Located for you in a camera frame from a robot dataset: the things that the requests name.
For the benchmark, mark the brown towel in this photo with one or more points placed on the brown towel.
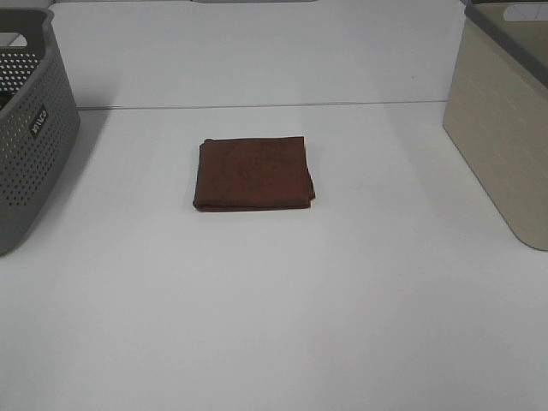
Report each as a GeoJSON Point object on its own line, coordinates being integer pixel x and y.
{"type": "Point", "coordinates": [253, 174]}

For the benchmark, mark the grey perforated plastic basket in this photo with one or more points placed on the grey perforated plastic basket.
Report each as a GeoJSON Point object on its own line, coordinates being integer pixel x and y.
{"type": "Point", "coordinates": [39, 120]}

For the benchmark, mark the beige plastic basket grey rim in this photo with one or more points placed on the beige plastic basket grey rim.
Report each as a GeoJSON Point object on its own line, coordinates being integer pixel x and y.
{"type": "Point", "coordinates": [496, 112]}

